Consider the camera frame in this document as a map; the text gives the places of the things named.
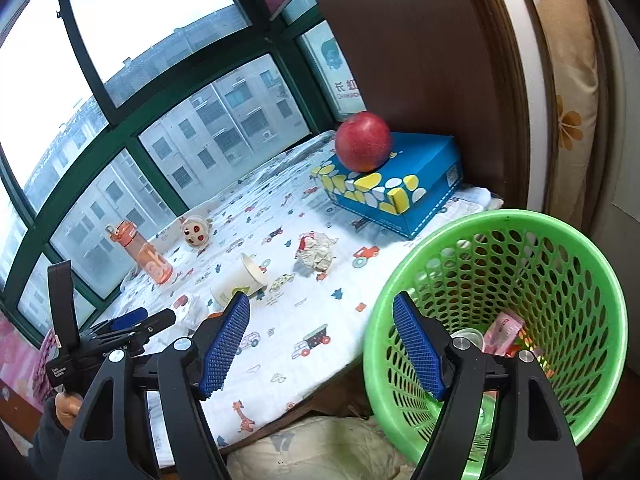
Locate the green plastic basket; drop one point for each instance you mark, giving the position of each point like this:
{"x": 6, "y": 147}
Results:
{"x": 550, "y": 240}

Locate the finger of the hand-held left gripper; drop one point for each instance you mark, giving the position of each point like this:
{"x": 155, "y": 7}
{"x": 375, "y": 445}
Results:
{"x": 155, "y": 322}
{"x": 127, "y": 320}

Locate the brown wooden cabinet panel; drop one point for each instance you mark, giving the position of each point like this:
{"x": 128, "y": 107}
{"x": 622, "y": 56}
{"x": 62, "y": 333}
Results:
{"x": 425, "y": 60}

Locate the printed cartoon blanket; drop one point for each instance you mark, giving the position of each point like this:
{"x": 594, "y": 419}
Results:
{"x": 300, "y": 320}

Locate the jelly cup with printed lid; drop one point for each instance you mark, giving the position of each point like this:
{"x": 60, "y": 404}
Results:
{"x": 185, "y": 312}

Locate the blue patterned tissue box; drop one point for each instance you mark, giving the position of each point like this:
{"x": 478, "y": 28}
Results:
{"x": 415, "y": 180}

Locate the red foil wrapper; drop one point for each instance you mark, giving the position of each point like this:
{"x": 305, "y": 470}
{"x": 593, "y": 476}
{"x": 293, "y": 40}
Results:
{"x": 525, "y": 347}

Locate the person's left hand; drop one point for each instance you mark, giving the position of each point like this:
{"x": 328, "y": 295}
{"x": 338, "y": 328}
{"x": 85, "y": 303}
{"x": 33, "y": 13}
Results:
{"x": 67, "y": 410}

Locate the person's left forearm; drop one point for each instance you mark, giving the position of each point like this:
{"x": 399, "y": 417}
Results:
{"x": 47, "y": 440}

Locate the beige quilt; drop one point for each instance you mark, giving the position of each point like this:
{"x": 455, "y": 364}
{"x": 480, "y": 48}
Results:
{"x": 310, "y": 445}

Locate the orange water bottle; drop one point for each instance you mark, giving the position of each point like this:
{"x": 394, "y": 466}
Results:
{"x": 147, "y": 260}

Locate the beige round toy red spots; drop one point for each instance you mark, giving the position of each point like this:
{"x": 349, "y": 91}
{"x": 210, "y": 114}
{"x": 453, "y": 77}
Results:
{"x": 195, "y": 232}

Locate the pink foil wrapper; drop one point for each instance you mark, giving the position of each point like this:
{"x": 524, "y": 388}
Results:
{"x": 502, "y": 332}

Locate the red apple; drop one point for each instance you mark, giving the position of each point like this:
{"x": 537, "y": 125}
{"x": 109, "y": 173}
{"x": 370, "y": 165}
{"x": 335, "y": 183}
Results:
{"x": 362, "y": 142}

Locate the paper ball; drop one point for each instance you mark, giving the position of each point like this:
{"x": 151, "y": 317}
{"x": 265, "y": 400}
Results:
{"x": 315, "y": 252}

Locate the pink patterned cloth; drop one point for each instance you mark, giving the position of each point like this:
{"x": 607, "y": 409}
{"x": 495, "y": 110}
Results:
{"x": 20, "y": 360}

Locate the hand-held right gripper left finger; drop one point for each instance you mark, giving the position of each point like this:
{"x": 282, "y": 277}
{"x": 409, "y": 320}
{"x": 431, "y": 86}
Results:
{"x": 227, "y": 345}

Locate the beige floral curtain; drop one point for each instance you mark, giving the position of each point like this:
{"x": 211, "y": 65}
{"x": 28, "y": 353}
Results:
{"x": 570, "y": 110}

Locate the green window frame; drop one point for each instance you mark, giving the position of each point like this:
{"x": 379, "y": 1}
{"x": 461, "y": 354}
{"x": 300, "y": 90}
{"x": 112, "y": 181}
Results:
{"x": 125, "y": 130}

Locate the white paper cup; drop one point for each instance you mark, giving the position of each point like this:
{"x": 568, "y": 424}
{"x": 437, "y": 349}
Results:
{"x": 245, "y": 275}

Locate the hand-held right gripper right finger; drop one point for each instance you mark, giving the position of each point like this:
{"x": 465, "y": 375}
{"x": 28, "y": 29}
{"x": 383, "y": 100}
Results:
{"x": 417, "y": 350}

